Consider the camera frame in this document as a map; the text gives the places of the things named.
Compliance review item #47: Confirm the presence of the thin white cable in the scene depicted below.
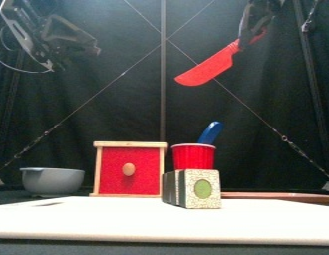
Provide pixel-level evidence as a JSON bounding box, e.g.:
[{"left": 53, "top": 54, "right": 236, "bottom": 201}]
[{"left": 0, "top": 52, "right": 53, "bottom": 75}]

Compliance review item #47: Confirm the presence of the blue plastic utensil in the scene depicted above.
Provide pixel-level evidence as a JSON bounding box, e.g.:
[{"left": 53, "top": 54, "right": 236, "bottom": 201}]
[{"left": 196, "top": 121, "right": 224, "bottom": 145}]

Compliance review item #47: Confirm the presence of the slanted black frame post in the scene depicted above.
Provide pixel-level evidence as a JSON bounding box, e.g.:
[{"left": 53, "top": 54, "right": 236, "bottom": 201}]
[{"left": 291, "top": 0, "right": 329, "bottom": 162}]

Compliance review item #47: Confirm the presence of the diagonal brace wire with turnbuckle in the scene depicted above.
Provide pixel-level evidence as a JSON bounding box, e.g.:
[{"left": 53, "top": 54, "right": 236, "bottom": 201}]
[{"left": 121, "top": 0, "right": 329, "bottom": 182}]

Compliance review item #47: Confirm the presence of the black cloth backdrop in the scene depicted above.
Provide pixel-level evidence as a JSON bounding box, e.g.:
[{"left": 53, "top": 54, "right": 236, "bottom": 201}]
[{"left": 0, "top": 0, "right": 329, "bottom": 192}]

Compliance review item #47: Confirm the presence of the red wooden box with knob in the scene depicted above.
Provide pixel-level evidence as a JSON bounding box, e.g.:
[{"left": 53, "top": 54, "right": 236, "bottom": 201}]
[{"left": 89, "top": 140, "right": 169, "bottom": 198}]

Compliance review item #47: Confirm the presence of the grey bowl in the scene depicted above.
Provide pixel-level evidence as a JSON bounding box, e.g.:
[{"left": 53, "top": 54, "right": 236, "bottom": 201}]
[{"left": 18, "top": 166, "right": 86, "bottom": 197}]

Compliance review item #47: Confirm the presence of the white cutting board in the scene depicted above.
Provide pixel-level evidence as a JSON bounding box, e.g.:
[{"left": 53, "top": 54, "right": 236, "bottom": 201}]
[{"left": 0, "top": 195, "right": 329, "bottom": 248}]

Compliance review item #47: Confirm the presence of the pink plastic tray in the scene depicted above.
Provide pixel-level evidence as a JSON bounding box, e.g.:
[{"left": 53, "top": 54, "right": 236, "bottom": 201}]
[{"left": 220, "top": 191, "right": 329, "bottom": 205}]

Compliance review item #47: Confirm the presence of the vertical metal frame pole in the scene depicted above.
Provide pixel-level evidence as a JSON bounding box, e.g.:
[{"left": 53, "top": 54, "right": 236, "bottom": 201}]
[{"left": 159, "top": 0, "right": 168, "bottom": 142}]

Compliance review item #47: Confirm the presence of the toy sushi roll slice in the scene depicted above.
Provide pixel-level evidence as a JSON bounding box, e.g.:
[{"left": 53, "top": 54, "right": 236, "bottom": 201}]
[{"left": 176, "top": 168, "right": 222, "bottom": 210}]

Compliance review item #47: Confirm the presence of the red plastic toy knife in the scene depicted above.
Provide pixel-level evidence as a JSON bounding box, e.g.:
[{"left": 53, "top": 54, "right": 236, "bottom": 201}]
[{"left": 173, "top": 29, "right": 266, "bottom": 88}]

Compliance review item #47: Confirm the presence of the red plastic cup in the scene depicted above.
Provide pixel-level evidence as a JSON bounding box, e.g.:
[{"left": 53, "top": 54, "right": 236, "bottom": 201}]
[{"left": 169, "top": 142, "right": 216, "bottom": 171}]

